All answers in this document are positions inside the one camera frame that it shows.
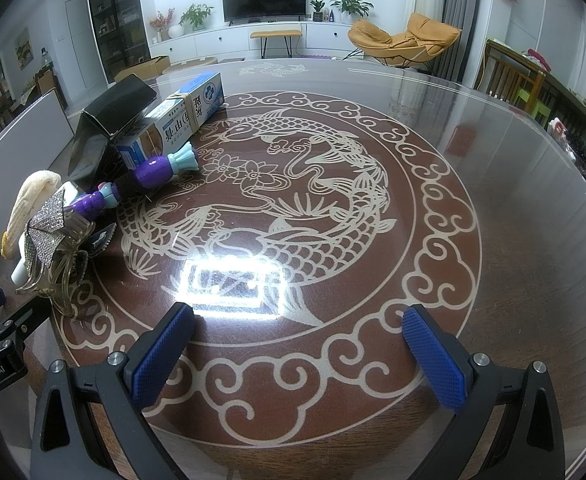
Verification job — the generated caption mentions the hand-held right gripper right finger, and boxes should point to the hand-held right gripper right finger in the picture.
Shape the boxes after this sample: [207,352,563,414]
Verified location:
[401,305,566,480]

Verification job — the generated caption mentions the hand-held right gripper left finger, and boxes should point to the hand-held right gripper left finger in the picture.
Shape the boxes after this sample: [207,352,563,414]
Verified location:
[30,302,197,480]

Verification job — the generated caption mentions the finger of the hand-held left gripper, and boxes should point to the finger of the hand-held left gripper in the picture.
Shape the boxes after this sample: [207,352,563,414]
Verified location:
[0,287,36,361]

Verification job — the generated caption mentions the gold claw hair clip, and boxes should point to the gold claw hair clip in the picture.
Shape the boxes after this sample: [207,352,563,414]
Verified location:
[15,212,96,316]

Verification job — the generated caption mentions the white board panel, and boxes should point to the white board panel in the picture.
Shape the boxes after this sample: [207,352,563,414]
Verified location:
[0,89,76,186]

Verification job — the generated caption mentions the blue white ointment box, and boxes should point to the blue white ointment box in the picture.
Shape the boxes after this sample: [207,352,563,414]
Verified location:
[114,71,226,172]

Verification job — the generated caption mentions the black carton box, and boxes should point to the black carton box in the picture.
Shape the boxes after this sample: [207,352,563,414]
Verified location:
[67,74,156,183]

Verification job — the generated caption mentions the brown patterned glass desktop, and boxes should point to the brown patterned glass desktop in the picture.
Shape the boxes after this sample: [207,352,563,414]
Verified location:
[0,57,586,480]

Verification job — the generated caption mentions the dark glitter hair clip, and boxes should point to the dark glitter hair clip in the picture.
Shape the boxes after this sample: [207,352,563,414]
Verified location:
[75,222,118,281]

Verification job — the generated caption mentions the cream knitted sock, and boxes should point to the cream knitted sock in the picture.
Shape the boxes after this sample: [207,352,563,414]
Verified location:
[0,170,64,260]

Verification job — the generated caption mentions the purple teal toy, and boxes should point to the purple teal toy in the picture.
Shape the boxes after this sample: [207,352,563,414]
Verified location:
[70,141,201,221]

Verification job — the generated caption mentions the tan rubber band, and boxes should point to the tan rubber band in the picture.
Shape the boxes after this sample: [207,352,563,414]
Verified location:
[165,91,198,113]

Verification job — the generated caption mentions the cluttered side table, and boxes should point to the cluttered side table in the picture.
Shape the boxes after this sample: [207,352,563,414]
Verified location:
[518,50,586,221]

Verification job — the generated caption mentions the framed landscape painting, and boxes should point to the framed landscape painting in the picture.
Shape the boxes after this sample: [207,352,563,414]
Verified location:
[14,27,32,71]

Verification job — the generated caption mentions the cardboard box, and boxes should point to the cardboard box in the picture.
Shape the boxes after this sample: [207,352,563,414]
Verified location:
[114,55,171,83]

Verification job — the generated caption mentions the round beige cushion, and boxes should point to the round beige cushion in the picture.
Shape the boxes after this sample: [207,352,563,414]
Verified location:
[163,57,218,76]

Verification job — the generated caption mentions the white door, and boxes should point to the white door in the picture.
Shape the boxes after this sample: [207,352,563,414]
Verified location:
[64,0,94,106]

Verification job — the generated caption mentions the orange lounge chair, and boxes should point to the orange lounge chair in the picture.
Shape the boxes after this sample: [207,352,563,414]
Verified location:
[348,12,462,72]

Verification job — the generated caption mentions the white tv cabinet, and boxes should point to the white tv cabinet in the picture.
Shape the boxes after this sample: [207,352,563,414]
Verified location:
[148,20,368,68]

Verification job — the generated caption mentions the red flowers in vase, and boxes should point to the red flowers in vase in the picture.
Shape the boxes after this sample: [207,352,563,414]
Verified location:
[149,9,176,43]

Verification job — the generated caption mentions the dark glass display cabinet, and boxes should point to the dark glass display cabinet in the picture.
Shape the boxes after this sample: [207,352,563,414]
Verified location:
[85,0,151,83]

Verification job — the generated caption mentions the wooden bench with black legs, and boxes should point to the wooden bench with black legs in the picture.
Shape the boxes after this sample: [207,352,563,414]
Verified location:
[250,29,302,59]

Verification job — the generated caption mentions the green potted plant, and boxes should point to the green potted plant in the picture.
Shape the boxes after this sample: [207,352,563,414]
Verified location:
[179,3,214,33]

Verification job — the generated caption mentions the grey curtain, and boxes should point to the grey curtain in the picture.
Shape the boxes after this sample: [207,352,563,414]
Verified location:
[433,0,484,83]

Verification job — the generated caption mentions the large leafy potted plant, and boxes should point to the large leafy potted plant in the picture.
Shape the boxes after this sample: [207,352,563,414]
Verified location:
[330,0,374,24]

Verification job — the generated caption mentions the black television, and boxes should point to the black television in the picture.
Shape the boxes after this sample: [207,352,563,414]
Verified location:
[221,0,308,27]

